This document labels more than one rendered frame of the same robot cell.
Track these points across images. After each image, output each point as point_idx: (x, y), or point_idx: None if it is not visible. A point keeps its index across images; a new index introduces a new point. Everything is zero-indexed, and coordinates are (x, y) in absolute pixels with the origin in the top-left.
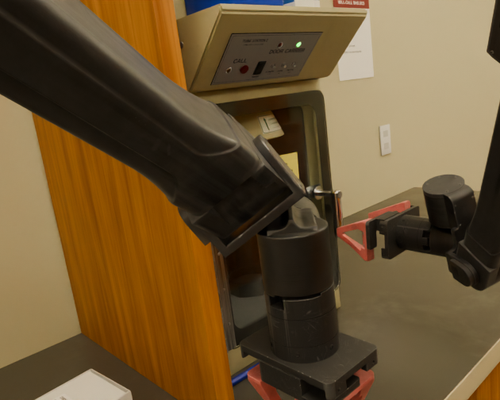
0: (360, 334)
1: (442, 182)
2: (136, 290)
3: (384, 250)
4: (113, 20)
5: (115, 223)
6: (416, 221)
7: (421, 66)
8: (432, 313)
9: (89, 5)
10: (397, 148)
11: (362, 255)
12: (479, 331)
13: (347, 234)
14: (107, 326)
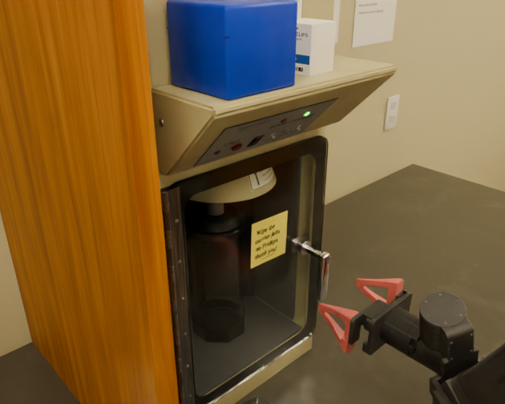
0: (327, 395)
1: (442, 305)
2: (91, 355)
3: (365, 346)
4: (74, 94)
5: (70, 284)
6: (406, 324)
7: (448, 25)
8: (404, 376)
9: (45, 55)
10: (402, 121)
11: (341, 345)
12: None
13: (332, 231)
14: (59, 357)
